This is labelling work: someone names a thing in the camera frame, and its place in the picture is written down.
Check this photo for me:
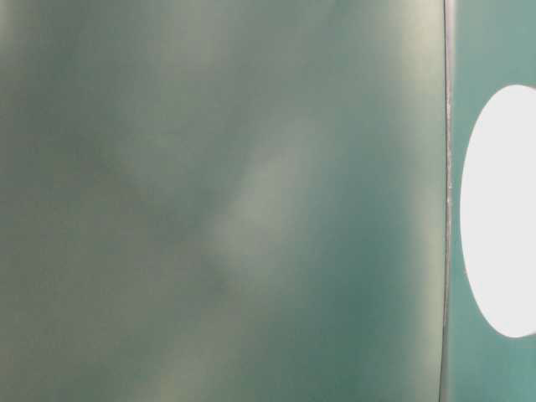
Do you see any white round bowl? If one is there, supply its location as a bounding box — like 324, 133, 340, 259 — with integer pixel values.
460, 85, 535, 338

